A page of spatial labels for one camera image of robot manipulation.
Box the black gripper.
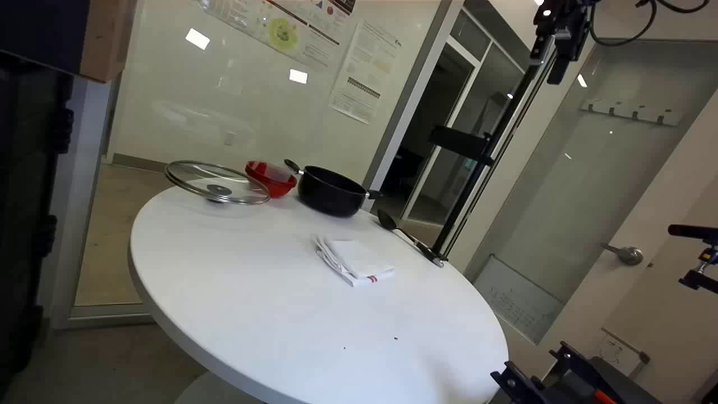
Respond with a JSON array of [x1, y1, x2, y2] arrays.
[[530, 0, 601, 86]]

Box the metal framed glass door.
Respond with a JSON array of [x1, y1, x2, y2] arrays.
[[388, 7, 530, 227]]

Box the white paper notice sheet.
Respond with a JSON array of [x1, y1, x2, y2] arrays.
[[327, 18, 404, 127]]

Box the grey door vent panel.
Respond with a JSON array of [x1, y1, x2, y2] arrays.
[[472, 253, 565, 345]]

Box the black cooking pot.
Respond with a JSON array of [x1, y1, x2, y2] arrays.
[[281, 156, 382, 220]]

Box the white folded cloth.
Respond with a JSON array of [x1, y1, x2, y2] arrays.
[[309, 233, 397, 290]]

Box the red plastic cup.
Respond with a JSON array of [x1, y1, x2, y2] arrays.
[[242, 156, 298, 199]]

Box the glass pot lid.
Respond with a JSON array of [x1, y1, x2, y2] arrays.
[[161, 156, 272, 209]]

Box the black cabinet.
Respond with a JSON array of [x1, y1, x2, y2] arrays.
[[0, 49, 76, 394]]

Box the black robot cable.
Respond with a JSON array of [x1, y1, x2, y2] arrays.
[[587, 0, 713, 49]]

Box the white coat hook rail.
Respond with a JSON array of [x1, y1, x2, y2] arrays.
[[580, 98, 685, 129]]

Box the black camera stand pole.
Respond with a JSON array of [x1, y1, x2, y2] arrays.
[[426, 54, 547, 270]]

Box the silver door handle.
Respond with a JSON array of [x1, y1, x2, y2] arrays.
[[604, 239, 647, 270]]

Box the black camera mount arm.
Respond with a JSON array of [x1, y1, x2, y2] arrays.
[[667, 222, 718, 297]]

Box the large wall poster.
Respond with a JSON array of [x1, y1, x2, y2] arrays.
[[195, 0, 360, 74]]

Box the white wall plate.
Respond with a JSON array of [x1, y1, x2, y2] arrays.
[[594, 326, 650, 376]]

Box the black clamp orange handle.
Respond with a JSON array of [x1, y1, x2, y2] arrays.
[[489, 358, 553, 404], [547, 341, 625, 404]]

